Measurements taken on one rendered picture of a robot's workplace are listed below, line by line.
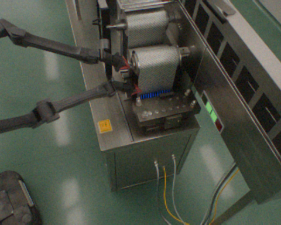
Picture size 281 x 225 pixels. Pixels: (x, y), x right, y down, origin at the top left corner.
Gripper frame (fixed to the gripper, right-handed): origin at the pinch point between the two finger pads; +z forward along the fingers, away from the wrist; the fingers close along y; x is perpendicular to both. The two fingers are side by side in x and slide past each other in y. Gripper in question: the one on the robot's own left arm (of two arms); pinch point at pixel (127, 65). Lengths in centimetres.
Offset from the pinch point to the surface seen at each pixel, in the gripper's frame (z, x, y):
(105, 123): 3.5, -35.1, 17.3
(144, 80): 10.4, 0.1, 8.2
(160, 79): 19.4, 4.7, 8.9
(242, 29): 2, 59, 31
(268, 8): 294, 82, -153
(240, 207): 71, -10, 89
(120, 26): -4.9, 9.5, -21.6
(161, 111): 22.2, -5.5, 25.1
